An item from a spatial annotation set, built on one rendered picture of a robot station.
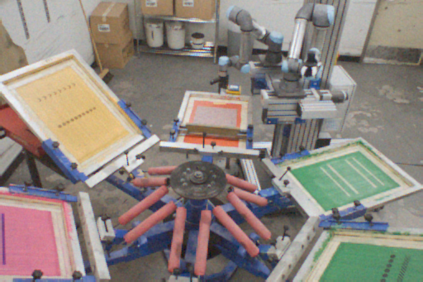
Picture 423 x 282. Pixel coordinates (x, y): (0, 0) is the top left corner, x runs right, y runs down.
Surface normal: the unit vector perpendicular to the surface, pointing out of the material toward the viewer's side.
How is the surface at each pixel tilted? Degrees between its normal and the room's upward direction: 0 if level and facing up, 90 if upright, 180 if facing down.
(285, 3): 90
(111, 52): 90
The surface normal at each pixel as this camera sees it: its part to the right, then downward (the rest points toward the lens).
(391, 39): -0.10, 0.58
